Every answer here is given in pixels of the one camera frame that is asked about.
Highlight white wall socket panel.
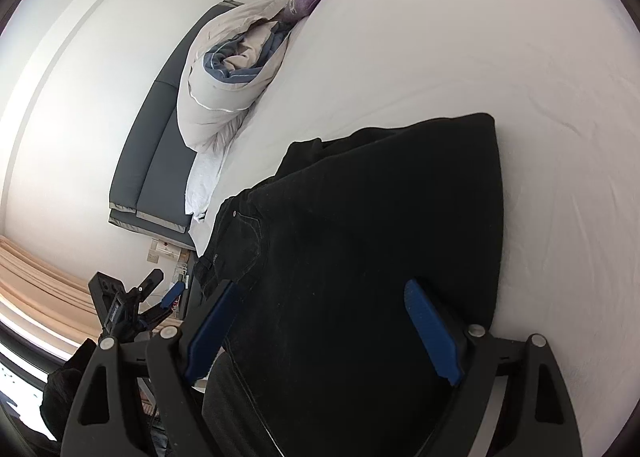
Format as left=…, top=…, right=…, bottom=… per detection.
left=146, top=237, right=182, bottom=265

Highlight grey upholstered headboard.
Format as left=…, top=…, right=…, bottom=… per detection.
left=109, top=0, right=241, bottom=250

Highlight bright window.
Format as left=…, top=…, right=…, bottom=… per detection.
left=0, top=322, right=66, bottom=433

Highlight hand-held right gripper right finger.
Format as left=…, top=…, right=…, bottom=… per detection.
left=404, top=278, right=583, bottom=457

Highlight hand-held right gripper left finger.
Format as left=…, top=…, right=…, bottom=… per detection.
left=60, top=279, right=241, bottom=457

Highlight rolled white and blue duvet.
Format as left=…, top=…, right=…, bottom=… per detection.
left=176, top=0, right=292, bottom=152

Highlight beige curtain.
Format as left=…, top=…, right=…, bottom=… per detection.
left=0, top=234, right=108, bottom=358

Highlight grey textured cloth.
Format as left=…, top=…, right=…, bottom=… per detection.
left=202, top=354, right=281, bottom=457

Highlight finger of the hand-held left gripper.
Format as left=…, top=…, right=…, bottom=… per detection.
left=127, top=268, right=165, bottom=308
left=140, top=281, right=183, bottom=333

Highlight bed with white sheet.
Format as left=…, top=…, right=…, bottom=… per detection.
left=189, top=0, right=632, bottom=457

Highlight person's left forearm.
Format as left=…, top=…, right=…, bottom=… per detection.
left=39, top=339, right=101, bottom=443

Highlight white pillow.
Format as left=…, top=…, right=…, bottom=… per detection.
left=185, top=137, right=236, bottom=222

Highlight black pants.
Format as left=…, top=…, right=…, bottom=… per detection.
left=192, top=112, right=503, bottom=457

